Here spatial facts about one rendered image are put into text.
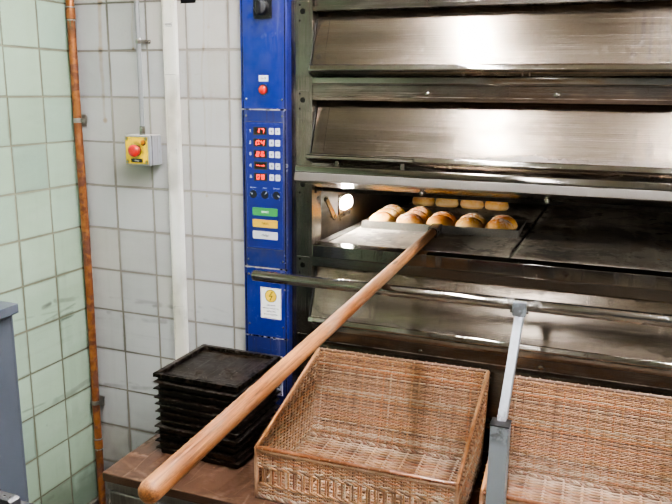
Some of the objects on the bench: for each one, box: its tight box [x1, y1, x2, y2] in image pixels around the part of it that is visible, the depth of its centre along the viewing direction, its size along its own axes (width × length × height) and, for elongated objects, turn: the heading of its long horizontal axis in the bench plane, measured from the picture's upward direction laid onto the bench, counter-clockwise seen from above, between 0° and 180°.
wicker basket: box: [478, 375, 672, 504], centre depth 186 cm, size 49×56×28 cm
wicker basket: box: [254, 347, 491, 504], centre depth 207 cm, size 49×56×28 cm
